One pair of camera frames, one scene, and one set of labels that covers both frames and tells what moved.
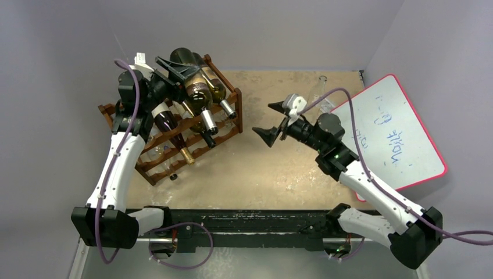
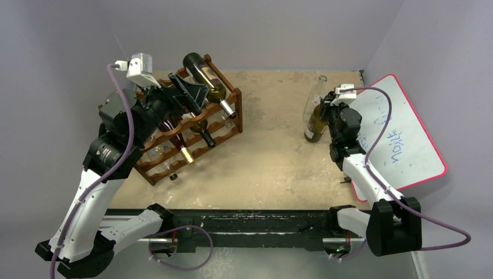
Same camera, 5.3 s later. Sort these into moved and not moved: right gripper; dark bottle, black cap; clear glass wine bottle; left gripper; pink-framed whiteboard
Moved: left gripper; right gripper
Not moved: dark bottle, black cap; clear glass wine bottle; pink-framed whiteboard
